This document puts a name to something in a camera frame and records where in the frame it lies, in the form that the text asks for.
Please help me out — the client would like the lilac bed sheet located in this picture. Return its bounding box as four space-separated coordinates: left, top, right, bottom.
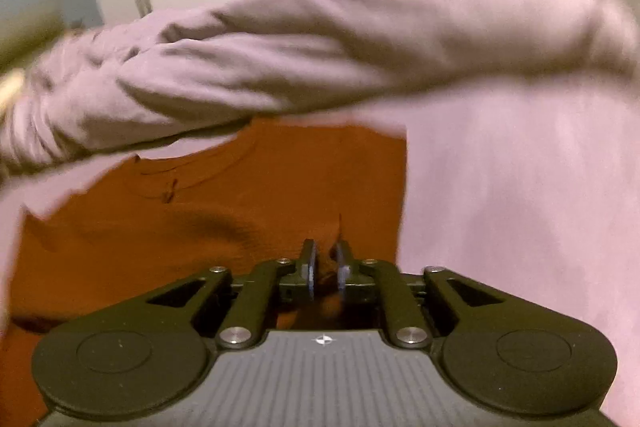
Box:
0 72 640 427

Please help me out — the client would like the green headboard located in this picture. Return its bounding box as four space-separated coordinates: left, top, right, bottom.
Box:
0 2 68 72

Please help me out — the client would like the cream plush toy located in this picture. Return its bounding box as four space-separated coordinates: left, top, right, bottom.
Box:
0 67 28 120

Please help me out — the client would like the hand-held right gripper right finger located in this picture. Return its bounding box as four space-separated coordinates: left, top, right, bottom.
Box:
334 238 502 351

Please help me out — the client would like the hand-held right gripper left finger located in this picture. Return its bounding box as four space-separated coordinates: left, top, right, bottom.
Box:
145 238 321 351

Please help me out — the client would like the lilac duvet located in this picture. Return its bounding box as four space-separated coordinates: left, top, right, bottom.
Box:
0 0 640 180

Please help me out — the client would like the rust brown sweater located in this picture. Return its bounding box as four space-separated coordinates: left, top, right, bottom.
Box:
2 116 408 427

